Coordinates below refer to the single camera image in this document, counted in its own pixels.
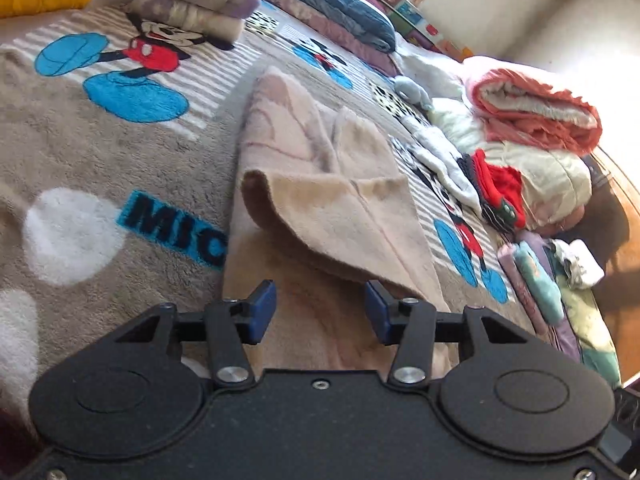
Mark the teal cartoon folded garment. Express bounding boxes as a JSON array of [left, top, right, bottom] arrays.
[[514, 240, 567, 327]]

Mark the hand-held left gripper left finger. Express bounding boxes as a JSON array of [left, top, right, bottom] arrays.
[[114, 279, 278, 389]]

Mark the pastel folded clothes pile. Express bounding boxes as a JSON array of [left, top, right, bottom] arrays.
[[497, 242, 552, 337]]

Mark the beige knit sweater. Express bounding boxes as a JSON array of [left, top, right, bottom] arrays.
[[221, 64, 462, 377]]

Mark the blue and maroon quilt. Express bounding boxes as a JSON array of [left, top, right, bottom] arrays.
[[289, 0, 397, 54]]

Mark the floral purple quilt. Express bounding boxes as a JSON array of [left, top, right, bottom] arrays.
[[249, 0, 402, 79]]

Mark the red fleece garment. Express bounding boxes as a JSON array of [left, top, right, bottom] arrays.
[[472, 148, 527, 229]]

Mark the cartoon mouse printed blanket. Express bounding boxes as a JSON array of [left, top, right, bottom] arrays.
[[0, 0, 518, 441]]

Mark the pink rolled quilt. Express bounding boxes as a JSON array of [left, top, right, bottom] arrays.
[[462, 54, 604, 157]]

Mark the white quilt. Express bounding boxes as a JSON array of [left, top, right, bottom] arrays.
[[399, 41, 472, 107]]

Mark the cream folded garment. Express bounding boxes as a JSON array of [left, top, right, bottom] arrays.
[[124, 0, 247, 52]]

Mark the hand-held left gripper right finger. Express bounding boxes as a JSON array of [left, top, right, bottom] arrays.
[[364, 279, 529, 389]]

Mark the cream quilt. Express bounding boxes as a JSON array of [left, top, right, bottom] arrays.
[[431, 97, 594, 234]]

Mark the colourful alphabet headboard mat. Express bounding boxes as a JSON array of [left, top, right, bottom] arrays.
[[329, 0, 475, 62]]

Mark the white quilted jacket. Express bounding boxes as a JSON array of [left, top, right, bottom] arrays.
[[399, 114, 484, 209]]

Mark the blue plush toy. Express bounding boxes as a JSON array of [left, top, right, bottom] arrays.
[[393, 75, 434, 112]]

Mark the navy striped garment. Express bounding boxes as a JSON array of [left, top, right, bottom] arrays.
[[459, 152, 517, 234]]

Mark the white crumpled garment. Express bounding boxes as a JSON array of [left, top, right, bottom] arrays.
[[549, 238, 607, 289]]

